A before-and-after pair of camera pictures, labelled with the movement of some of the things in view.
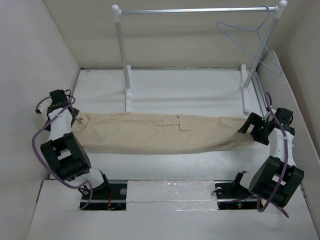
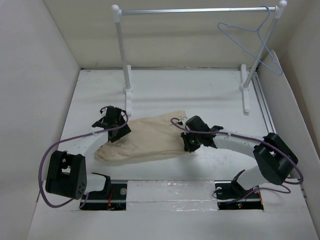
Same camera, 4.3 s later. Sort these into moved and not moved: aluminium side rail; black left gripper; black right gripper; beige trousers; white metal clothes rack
Moved: black left gripper; beige trousers; black right gripper
Not moved: aluminium side rail; white metal clothes rack
